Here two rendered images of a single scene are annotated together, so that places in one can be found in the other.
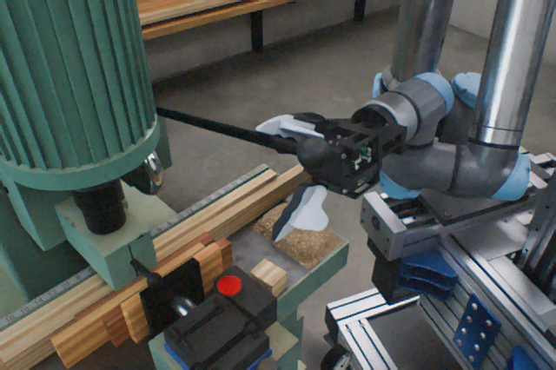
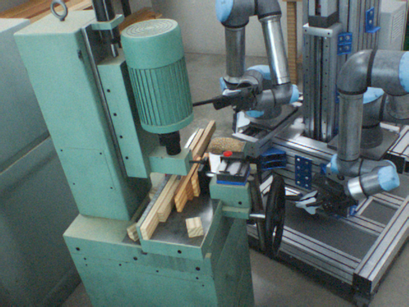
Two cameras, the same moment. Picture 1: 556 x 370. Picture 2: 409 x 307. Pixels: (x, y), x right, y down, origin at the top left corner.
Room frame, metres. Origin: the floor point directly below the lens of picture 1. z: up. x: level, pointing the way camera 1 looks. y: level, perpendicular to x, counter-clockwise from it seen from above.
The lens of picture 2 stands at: (-0.74, 0.61, 1.86)
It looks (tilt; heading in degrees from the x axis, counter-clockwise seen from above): 33 degrees down; 338
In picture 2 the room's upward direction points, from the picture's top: 9 degrees counter-clockwise
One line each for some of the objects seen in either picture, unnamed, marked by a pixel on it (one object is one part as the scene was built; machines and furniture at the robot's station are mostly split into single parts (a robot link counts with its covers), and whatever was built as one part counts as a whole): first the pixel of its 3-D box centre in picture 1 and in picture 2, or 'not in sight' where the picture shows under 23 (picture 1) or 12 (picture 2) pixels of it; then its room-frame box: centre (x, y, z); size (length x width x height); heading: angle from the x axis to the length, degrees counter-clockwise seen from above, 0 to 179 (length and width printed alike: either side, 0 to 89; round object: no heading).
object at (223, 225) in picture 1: (188, 247); (190, 164); (0.55, 0.14, 0.92); 0.60 x 0.02 x 0.04; 135
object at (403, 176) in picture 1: (414, 162); (257, 101); (0.63, -0.22, 1.03); 0.11 x 0.08 x 0.11; 75
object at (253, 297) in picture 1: (227, 327); (233, 166); (0.35, 0.06, 0.99); 0.13 x 0.11 x 0.06; 135
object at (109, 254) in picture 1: (108, 237); (171, 161); (0.48, 0.24, 1.01); 0.14 x 0.07 x 0.09; 45
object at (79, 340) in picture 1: (137, 300); (189, 183); (0.43, 0.20, 0.93); 0.24 x 0.01 x 0.06; 135
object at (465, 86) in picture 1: (472, 111); (262, 80); (0.86, -0.40, 0.98); 0.13 x 0.12 x 0.14; 75
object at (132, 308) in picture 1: (176, 291); (201, 173); (0.44, 0.14, 0.94); 0.16 x 0.02 x 0.08; 135
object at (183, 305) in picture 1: (187, 310); (212, 174); (0.40, 0.12, 0.95); 0.09 x 0.07 x 0.09; 135
